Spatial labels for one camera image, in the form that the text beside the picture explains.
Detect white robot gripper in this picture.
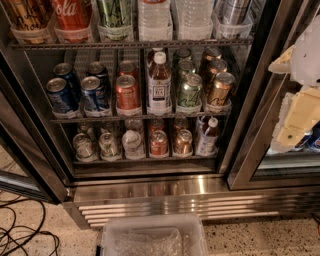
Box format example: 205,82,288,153
268,15,320,153

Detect fridge glass door right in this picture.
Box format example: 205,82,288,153
228,0,320,190

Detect bottle bottom right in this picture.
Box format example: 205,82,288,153
196,116,219,156

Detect clear water bottle right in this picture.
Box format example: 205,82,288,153
175,0,214,40

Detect clear water bottle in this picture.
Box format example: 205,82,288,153
138,0,172,41
175,0,214,40

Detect copper can bottom shelf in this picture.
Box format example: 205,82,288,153
174,129,193,157

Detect tea bottle white cap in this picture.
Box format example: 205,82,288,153
148,52,172,115

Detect tea bottle behind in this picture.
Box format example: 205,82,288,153
146,48,164,75

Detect red can bottom shelf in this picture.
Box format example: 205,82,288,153
150,130,168,157

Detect clear water bottle left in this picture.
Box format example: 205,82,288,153
138,0,172,41

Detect clear bottle bottom shelf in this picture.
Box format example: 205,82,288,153
122,130,145,160

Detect stainless steel fridge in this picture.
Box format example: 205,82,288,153
0,0,320,228

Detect gold can front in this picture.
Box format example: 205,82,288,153
205,72,235,112

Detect gold can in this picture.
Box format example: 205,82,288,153
205,72,235,112
199,47,222,72
203,58,228,95

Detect gold can middle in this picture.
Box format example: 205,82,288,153
203,58,228,95

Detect gold can back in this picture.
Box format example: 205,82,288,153
199,47,222,72

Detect silver tall can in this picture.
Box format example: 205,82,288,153
212,0,253,39

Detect green can front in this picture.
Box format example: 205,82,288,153
177,73,202,114

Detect green can middle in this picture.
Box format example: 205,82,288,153
177,60,196,84

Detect green can back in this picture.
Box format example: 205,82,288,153
173,48,192,67

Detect orange soda can front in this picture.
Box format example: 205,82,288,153
115,75,142,116

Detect orange soda can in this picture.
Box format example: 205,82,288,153
115,75,142,116
117,60,138,79

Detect orange soda can back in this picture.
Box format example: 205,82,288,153
117,60,138,79

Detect green tall can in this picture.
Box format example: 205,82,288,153
96,0,132,41

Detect blue can back right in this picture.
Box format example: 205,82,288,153
86,61,111,98

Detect blue pepsi can front right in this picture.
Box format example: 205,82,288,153
81,76,111,117

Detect blue pepsi can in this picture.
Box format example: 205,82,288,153
46,78,80,119
81,76,111,117

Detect silver can bottom left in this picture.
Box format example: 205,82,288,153
73,133,98,163

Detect clear plastic bin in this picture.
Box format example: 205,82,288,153
100,214,209,256

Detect blue can back left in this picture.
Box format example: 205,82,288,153
53,63,81,102

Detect red cola can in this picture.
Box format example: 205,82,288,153
50,0,92,43

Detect blue pepsi can front left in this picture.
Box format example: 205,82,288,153
46,78,80,119

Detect yellow black can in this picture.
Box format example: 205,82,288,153
1,0,54,44

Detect top wire shelf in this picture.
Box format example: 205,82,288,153
9,38,253,51

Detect wire shelf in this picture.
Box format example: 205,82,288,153
50,110,231,124
9,38,253,51

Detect middle wire shelf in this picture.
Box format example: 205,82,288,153
50,110,231,124

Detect black cables on floor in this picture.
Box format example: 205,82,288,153
0,191,61,256

